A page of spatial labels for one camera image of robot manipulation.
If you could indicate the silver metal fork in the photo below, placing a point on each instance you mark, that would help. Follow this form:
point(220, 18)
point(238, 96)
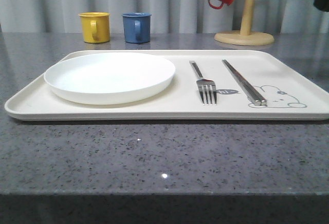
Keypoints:
point(206, 88)

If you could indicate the white round plate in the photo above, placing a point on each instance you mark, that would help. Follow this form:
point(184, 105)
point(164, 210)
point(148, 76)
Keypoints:
point(110, 78)

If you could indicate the wooden mug tree stand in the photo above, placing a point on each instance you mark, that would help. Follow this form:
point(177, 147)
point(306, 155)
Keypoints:
point(245, 36)

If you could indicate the cream rabbit serving tray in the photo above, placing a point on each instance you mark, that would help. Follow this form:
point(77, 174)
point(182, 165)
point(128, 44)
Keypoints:
point(260, 88)

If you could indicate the blue enamel mug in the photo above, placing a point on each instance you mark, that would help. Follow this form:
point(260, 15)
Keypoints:
point(137, 27)

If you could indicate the yellow enamel mug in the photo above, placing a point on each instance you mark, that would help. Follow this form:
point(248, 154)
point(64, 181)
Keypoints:
point(95, 27)

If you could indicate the grey pleated curtain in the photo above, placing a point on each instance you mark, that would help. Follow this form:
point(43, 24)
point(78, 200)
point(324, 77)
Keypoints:
point(168, 16)

